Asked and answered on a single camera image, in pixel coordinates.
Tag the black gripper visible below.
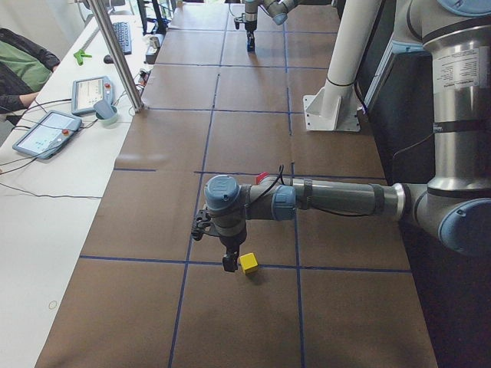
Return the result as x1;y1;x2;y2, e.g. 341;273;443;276
219;232;246;272
245;21;256;45

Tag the yellow wooden block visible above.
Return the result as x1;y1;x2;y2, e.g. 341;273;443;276
239;252;259;274

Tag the red wooden block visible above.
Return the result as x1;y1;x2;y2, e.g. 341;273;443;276
255;172;269;185

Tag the silver metal cylinder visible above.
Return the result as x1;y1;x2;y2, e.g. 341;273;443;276
148;34;162;49

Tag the white mounting pillar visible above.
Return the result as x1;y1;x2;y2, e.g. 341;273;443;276
303;0;381;132

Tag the black keyboard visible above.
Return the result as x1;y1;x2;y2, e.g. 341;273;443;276
112;21;132;55

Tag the black computer mouse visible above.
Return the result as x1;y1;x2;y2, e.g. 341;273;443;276
104;54;114;64

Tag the blue tape roll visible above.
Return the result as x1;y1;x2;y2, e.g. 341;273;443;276
94;100;118;127

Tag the green clamp tool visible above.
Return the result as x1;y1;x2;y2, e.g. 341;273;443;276
73;49;91;66

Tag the far teach pendant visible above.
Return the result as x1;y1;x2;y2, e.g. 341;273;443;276
71;76;114;116

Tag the teach pendant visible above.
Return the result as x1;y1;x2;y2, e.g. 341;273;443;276
12;110;82;159
71;76;114;116

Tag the near teach pendant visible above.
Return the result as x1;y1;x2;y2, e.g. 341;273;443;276
12;110;82;159

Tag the seated person green shirt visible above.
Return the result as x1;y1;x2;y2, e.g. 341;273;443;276
1;28;61;114

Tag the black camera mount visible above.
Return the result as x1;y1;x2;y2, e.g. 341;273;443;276
234;13;246;30
191;209;219;241

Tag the black camera cable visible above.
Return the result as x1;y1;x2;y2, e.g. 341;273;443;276
245;164;285;208

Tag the aluminium frame post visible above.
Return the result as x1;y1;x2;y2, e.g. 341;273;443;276
88;0;144;113

